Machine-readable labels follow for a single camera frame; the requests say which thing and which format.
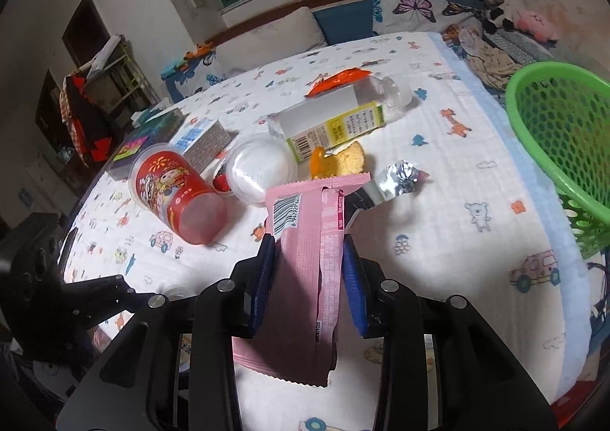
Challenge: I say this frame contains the beige patterned garment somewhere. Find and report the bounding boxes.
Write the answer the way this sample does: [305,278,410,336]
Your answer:
[464,37,525,91]

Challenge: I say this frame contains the grey pillow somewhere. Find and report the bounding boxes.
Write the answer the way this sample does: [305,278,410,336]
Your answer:
[210,6,329,79]

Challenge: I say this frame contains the clear plastic bottle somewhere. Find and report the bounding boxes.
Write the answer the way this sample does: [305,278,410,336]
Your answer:
[353,76,414,110]

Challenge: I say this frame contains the red cartoon snack packet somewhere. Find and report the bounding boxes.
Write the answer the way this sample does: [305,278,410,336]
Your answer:
[128,143,228,245]

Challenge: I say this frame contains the red and black clothes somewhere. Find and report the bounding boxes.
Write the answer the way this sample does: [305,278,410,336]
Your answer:
[59,73,115,165]

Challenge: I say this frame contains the orange snack wrapper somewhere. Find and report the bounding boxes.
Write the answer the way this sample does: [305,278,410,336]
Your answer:
[305,68,372,98]

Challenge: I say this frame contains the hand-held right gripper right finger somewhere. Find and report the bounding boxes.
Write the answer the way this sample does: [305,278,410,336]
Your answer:
[340,233,558,431]

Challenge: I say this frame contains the yellow orange food scrap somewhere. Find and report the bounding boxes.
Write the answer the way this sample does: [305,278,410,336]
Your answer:
[310,141,367,180]

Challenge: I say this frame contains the pink plush toy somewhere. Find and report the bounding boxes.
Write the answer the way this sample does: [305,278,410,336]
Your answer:
[512,6,559,42]

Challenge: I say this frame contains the small red packet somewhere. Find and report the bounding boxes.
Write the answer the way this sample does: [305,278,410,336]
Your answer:
[212,169,234,197]

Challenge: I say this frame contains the silver foil wrapper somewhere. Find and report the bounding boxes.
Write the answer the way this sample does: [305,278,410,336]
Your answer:
[344,159,432,228]

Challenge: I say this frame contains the dark tray with coloured label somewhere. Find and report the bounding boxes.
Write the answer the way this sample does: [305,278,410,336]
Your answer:
[106,133,167,180]

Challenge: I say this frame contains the butterfly print pillow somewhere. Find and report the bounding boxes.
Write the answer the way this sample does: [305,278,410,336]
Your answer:
[372,0,482,36]

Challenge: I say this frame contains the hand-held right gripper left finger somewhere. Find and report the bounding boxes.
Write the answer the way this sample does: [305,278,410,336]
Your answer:
[56,235,277,431]

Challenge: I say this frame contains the green plastic basket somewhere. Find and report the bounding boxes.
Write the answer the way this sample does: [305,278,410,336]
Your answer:
[505,61,610,260]

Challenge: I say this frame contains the pink snack wrapper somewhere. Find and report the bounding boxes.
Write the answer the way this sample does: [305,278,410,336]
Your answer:
[232,174,371,388]

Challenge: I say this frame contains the dark green box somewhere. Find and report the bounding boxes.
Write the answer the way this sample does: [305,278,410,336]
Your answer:
[128,108,186,146]

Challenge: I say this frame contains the metal shelf rack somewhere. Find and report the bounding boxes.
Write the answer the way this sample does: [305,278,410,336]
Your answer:
[76,35,158,112]

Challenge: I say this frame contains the white carton with green label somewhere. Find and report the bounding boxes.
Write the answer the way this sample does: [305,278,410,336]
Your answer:
[267,78,387,162]

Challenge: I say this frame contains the printed white blanket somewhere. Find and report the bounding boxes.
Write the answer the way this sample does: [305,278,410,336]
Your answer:
[57,31,592,431]

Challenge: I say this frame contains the blue and white box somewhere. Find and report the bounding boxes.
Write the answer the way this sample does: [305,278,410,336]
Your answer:
[170,119,239,174]

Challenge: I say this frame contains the blue printed pillow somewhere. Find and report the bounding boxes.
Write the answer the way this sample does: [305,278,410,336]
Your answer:
[164,52,227,103]

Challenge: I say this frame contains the orange toy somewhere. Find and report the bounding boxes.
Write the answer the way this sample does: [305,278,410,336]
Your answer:
[183,44,215,61]

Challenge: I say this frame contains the patterned blue white cloth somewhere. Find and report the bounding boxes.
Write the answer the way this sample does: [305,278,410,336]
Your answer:
[491,31,554,64]

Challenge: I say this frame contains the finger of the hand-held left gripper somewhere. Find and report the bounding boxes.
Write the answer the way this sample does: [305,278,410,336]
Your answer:
[57,275,159,333]

